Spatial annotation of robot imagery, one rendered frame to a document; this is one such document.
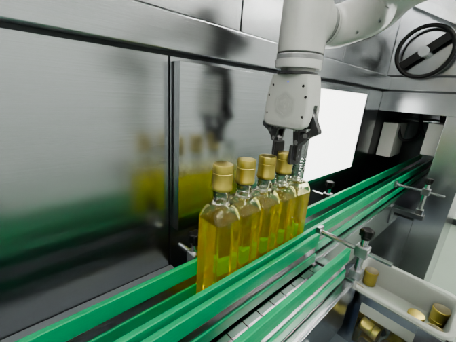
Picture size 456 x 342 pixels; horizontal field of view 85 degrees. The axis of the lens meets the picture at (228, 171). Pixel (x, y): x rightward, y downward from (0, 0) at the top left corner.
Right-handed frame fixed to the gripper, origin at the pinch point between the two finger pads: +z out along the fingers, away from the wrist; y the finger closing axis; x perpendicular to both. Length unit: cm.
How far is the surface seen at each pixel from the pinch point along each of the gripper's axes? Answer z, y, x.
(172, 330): 20.2, 6.9, -30.3
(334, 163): 13, -13, 52
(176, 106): -7.7, -12.8, -18.5
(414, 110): -9, -2, 97
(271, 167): 2.1, 1.6, -6.4
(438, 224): 39, 19, 97
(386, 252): 63, 3, 97
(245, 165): 0.8, 1.1, -12.8
